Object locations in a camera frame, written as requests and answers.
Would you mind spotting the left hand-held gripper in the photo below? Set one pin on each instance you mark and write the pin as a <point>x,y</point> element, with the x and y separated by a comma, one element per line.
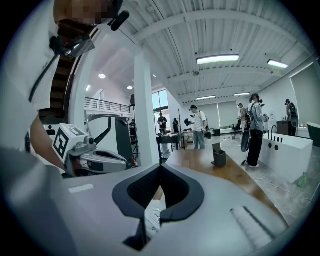
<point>75,147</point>

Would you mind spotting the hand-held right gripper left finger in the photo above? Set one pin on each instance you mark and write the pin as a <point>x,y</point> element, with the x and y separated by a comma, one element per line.
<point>95,215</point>

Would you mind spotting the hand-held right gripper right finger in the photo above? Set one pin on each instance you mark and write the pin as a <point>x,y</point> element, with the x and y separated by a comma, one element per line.
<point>215,225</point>

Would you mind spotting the white wet wipes pack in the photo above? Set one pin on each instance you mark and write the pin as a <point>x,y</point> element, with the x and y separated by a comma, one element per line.
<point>154,220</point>

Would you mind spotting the person's left forearm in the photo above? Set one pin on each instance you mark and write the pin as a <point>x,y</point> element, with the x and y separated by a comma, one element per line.
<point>43,142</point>

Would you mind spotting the grey exercise machine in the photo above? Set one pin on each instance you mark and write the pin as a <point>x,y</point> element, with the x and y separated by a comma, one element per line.
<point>122,140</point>

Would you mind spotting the black metal railing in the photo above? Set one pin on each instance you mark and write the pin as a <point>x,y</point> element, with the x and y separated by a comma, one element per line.
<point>107,105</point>

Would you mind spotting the grey desktop holder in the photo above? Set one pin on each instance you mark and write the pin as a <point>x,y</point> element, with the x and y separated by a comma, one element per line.
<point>219,156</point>

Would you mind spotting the round ceiling light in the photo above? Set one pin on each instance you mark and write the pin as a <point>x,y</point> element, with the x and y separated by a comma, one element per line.
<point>102,76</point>
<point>130,87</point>

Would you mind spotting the white pillar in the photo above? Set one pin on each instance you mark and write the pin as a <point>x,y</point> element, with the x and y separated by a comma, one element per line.
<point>145,107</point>

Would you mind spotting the green bottle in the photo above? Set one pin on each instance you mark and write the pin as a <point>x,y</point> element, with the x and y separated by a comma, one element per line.
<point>302,180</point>

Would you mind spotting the white bathtub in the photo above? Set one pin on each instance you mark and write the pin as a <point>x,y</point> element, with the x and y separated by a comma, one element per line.
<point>287,157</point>

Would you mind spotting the person's white shirt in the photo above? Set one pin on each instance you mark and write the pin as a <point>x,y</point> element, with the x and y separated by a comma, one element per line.
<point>17,62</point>

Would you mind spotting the black faucet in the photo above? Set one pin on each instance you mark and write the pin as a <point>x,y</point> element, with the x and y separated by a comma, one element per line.
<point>274,130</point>

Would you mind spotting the dark brown cabinet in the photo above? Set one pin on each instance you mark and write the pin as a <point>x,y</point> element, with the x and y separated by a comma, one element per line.
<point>283,128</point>

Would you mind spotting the long ceiling light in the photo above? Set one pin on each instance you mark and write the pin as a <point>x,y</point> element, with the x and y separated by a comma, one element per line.
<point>241,94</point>
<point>277,63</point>
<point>206,98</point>
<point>217,59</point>

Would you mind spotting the black microphone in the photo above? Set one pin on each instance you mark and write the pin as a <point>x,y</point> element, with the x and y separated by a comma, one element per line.
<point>120,21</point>

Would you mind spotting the dark green bathtub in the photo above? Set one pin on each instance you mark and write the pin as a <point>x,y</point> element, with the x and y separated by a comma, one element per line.
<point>314,133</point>

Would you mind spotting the black frame table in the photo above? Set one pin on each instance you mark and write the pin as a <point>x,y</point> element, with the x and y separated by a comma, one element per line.
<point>170,138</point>

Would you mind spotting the head-worn camera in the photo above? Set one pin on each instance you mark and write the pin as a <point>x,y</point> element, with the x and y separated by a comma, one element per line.
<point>75,42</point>

